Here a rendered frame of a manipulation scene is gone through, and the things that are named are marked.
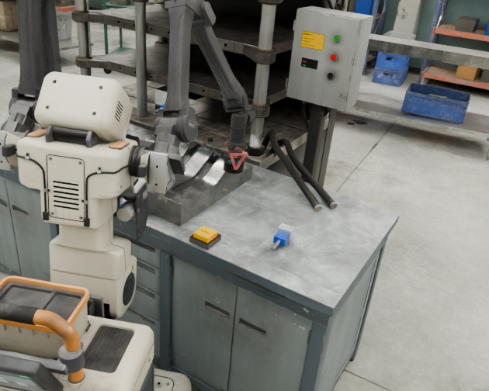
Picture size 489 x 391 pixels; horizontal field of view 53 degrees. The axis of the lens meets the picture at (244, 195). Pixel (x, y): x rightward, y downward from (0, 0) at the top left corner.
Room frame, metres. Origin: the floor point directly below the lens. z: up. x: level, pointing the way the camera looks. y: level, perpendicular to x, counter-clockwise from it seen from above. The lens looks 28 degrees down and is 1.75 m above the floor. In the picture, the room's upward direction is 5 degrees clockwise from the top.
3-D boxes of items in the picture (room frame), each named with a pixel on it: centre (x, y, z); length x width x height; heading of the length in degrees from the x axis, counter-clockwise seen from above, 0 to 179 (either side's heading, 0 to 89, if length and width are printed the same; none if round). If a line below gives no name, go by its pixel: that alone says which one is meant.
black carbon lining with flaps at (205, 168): (1.76, 0.23, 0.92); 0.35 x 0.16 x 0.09; 151
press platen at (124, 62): (2.82, 0.29, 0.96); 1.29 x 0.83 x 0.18; 61
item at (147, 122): (2.82, 0.30, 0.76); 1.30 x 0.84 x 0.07; 61
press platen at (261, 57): (2.82, 0.29, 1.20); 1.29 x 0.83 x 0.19; 61
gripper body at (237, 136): (1.71, 0.05, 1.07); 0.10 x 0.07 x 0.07; 12
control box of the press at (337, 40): (2.27, -0.32, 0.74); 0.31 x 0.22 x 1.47; 61
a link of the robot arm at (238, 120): (1.72, 0.04, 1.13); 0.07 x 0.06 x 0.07; 160
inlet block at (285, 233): (1.41, -0.14, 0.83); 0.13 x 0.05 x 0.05; 155
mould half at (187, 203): (1.76, 0.21, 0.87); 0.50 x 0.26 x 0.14; 151
